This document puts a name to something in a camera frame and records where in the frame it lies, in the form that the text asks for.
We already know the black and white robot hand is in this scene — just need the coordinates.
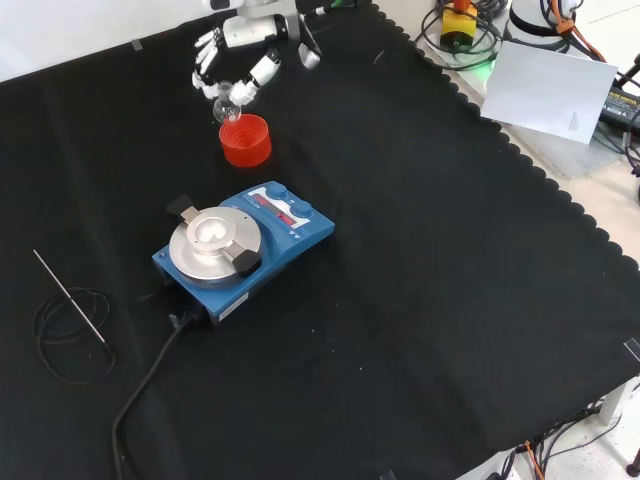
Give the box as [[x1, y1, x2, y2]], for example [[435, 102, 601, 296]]
[[191, 13, 291, 106]]

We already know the clear round-bottom flask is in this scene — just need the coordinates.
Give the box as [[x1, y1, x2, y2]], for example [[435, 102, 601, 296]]
[[212, 81, 244, 126]]

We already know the blue heater with metal plate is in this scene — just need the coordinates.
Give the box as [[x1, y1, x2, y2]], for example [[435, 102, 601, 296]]
[[151, 180, 336, 329]]

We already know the yellow stop button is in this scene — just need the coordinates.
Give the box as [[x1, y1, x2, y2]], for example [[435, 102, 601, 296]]
[[439, 0, 480, 54]]

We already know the black table cloth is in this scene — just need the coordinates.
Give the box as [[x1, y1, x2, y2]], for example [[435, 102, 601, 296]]
[[0, 3, 640, 480]]

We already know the white paper board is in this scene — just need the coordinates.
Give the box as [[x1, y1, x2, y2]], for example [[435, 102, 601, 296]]
[[479, 40, 620, 147]]

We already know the thin metal probe rod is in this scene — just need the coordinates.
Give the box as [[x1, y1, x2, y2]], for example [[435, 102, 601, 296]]
[[32, 248, 108, 344]]

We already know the black power adapter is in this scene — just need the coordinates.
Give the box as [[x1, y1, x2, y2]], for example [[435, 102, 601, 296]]
[[596, 86, 640, 135]]

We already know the orange flask ring stand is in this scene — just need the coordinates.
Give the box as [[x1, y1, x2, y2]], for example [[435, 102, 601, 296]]
[[218, 113, 274, 169]]

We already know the orange cable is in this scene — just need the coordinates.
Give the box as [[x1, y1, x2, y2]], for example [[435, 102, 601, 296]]
[[552, 0, 609, 64]]

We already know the thick black power cable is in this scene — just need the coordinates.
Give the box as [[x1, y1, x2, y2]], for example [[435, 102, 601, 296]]
[[110, 309, 207, 480]]

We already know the thin black probe cable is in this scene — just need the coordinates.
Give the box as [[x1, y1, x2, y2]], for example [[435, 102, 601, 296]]
[[33, 286, 118, 386]]

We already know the floor cable bundle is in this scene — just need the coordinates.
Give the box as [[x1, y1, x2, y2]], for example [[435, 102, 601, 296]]
[[499, 402, 629, 480]]

